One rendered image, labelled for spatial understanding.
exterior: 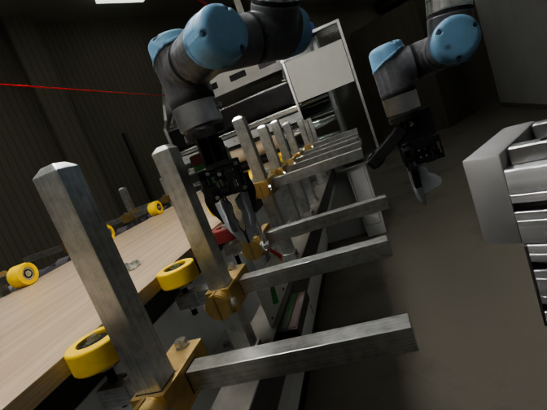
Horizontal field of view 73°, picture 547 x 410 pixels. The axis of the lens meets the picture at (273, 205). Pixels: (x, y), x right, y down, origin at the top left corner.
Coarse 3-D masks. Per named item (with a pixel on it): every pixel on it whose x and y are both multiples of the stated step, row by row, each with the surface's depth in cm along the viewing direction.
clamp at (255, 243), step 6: (264, 228) 96; (270, 228) 101; (258, 234) 92; (252, 240) 89; (258, 240) 90; (246, 246) 89; (252, 246) 89; (258, 246) 89; (246, 252) 90; (252, 252) 89; (258, 252) 89; (264, 252) 91; (252, 258) 90; (258, 258) 90
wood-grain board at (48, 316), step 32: (160, 224) 165; (128, 256) 112; (160, 256) 94; (192, 256) 91; (32, 288) 121; (64, 288) 100; (160, 288) 75; (0, 320) 90; (32, 320) 78; (64, 320) 69; (96, 320) 62; (0, 352) 64; (32, 352) 58; (64, 352) 52; (0, 384) 50; (32, 384) 46
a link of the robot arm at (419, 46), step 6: (414, 42) 78; (420, 42) 76; (426, 42) 72; (414, 48) 76; (420, 48) 76; (414, 54) 76; (420, 54) 76; (420, 60) 76; (426, 60) 74; (420, 66) 76; (426, 66) 76; (432, 66) 73; (420, 72) 77; (426, 72) 77; (432, 72) 78; (420, 78) 79
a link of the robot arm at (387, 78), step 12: (384, 48) 77; (396, 48) 77; (408, 48) 77; (372, 60) 80; (384, 60) 77; (396, 60) 77; (408, 60) 76; (372, 72) 81; (384, 72) 78; (396, 72) 77; (408, 72) 77; (384, 84) 79; (396, 84) 78; (408, 84) 78; (384, 96) 81
